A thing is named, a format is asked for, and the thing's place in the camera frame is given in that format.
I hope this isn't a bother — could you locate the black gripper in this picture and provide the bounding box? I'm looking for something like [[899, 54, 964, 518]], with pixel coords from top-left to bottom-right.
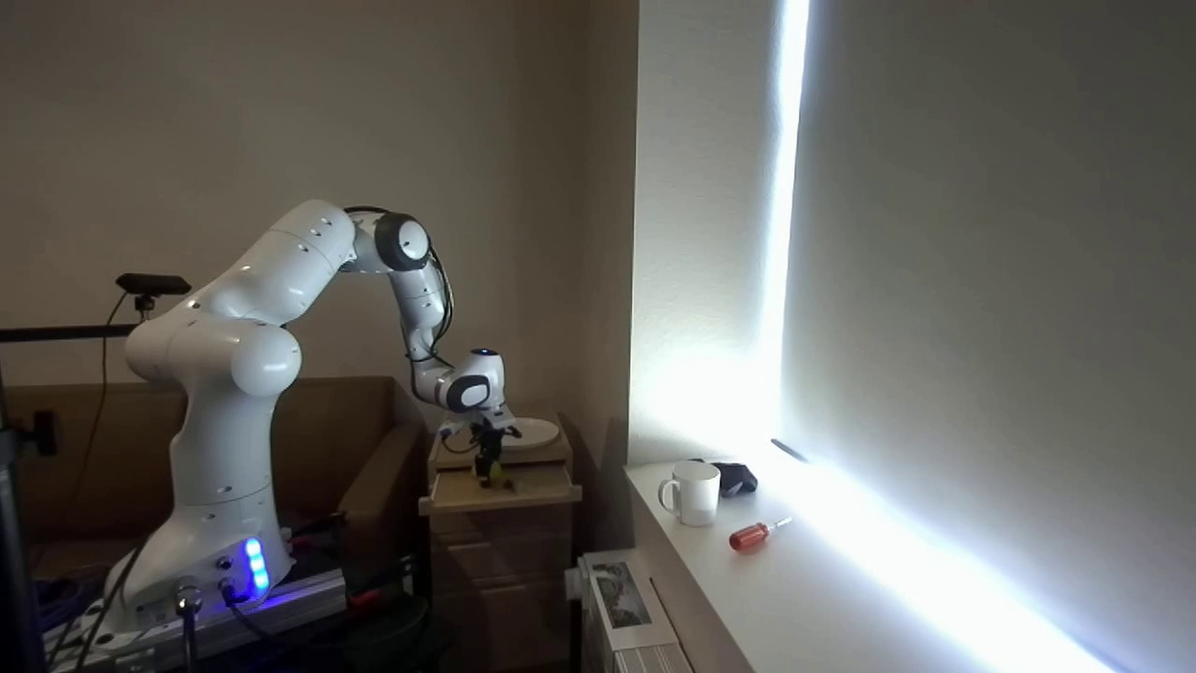
[[470, 422, 504, 478]]

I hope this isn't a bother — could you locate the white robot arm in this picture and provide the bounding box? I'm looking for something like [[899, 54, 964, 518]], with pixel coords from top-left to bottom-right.
[[115, 204, 514, 617]]

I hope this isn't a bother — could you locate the wooden top drawer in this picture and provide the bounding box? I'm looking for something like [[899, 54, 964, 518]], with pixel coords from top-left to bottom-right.
[[420, 463, 582, 518]]

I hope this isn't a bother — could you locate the robot base controller with lights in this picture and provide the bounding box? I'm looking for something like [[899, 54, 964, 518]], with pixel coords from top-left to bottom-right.
[[40, 538, 347, 673]]

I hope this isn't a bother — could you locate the white round plate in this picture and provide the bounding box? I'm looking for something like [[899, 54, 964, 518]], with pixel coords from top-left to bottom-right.
[[443, 419, 557, 452]]

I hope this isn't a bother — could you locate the white mug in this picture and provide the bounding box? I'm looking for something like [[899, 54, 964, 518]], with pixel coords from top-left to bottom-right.
[[657, 463, 723, 528]]

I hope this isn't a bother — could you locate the white roller window blind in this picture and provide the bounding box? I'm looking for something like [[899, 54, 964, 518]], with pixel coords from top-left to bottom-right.
[[632, 0, 1196, 673]]

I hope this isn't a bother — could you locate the red handled screwdriver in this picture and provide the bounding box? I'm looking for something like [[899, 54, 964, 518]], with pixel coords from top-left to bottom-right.
[[731, 518, 795, 553]]

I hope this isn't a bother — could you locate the black camera on stand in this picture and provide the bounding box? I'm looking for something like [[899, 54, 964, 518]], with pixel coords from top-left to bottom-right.
[[115, 272, 190, 310]]

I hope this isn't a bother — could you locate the white windowsill shelf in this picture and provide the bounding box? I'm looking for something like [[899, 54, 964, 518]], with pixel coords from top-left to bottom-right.
[[628, 455, 1117, 673]]

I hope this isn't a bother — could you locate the light wooden drawer cabinet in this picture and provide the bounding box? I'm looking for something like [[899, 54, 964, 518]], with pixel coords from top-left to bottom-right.
[[420, 422, 582, 673]]

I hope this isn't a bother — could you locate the brown cardboard box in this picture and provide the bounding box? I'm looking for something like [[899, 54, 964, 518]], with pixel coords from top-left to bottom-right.
[[9, 377, 428, 581]]

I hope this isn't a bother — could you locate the white radiator heater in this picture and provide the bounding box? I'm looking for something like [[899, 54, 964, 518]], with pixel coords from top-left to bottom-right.
[[569, 550, 692, 673]]

